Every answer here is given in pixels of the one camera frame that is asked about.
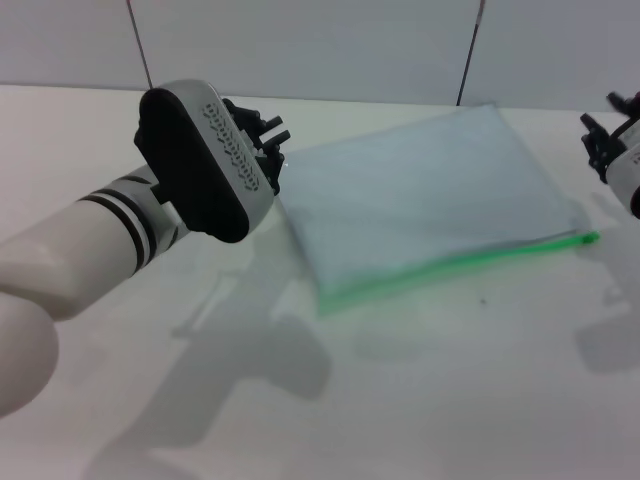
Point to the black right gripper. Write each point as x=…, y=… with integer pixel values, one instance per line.
x=607, y=145

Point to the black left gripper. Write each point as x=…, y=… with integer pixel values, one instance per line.
x=250, y=125

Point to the green zipper slider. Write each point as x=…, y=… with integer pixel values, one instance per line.
x=591, y=237

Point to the transparent document bag green zipper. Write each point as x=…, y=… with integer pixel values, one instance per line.
x=425, y=200

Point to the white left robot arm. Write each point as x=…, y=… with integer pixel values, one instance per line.
x=65, y=270

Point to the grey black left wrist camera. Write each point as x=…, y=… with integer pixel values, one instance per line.
x=195, y=165

